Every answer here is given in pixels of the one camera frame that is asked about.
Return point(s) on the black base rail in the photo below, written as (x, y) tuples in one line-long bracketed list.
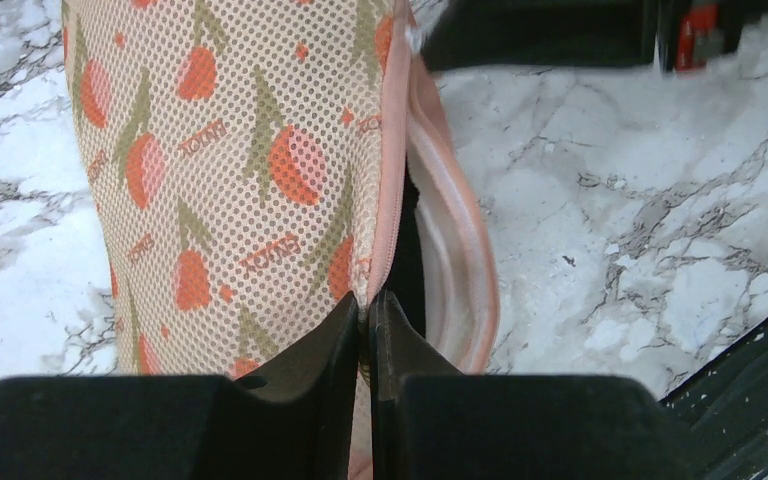
[(723, 408)]

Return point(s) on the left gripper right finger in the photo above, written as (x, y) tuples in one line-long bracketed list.
[(431, 421)]

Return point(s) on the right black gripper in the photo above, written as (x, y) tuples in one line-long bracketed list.
[(679, 36)]

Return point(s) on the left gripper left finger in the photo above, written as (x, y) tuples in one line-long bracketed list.
[(288, 419)]

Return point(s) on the floral mesh laundry bag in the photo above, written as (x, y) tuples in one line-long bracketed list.
[(248, 162)]

